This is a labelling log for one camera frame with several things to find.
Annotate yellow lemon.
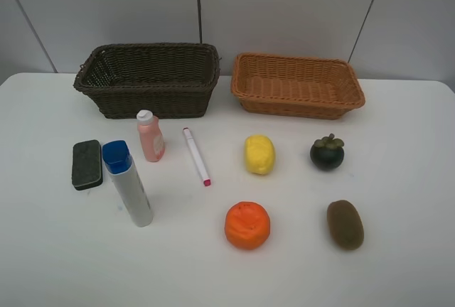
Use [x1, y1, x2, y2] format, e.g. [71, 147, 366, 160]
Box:
[244, 134, 276, 176]

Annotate white marker pink cap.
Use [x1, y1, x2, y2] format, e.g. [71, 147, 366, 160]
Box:
[183, 127, 211, 187]

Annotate pink bottle white cap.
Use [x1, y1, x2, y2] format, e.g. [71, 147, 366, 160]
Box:
[136, 109, 165, 162]

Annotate orange tangerine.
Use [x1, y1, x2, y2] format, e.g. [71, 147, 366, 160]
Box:
[224, 201, 271, 250]

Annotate dark mangosteen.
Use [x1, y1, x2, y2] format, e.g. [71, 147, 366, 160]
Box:
[310, 134, 345, 171]

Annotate white tube blue cap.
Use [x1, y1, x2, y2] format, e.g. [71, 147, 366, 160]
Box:
[102, 140, 153, 227]

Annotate black whiteboard eraser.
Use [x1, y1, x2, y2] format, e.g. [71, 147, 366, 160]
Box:
[71, 140, 103, 190]

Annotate brown kiwi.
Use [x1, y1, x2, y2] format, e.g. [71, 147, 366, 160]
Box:
[326, 200, 364, 250]

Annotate dark brown wicker basket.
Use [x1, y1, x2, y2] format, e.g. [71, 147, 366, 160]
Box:
[73, 43, 220, 119]

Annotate light orange wicker basket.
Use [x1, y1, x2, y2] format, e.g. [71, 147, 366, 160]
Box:
[230, 53, 365, 120]

